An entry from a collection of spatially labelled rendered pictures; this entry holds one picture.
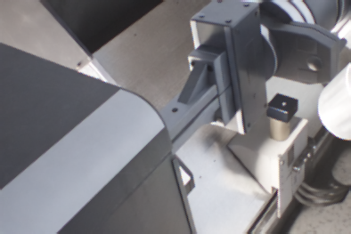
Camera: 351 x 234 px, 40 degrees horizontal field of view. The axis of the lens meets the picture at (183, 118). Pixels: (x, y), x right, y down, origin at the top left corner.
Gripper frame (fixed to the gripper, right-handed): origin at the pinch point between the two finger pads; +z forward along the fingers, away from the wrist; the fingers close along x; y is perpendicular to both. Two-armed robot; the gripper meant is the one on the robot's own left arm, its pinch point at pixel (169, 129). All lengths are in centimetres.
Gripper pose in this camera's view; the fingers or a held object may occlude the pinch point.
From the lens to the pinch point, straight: 43.3
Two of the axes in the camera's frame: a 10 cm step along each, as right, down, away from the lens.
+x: -1.8, -7.6, -6.2
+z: -5.9, 5.9, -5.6
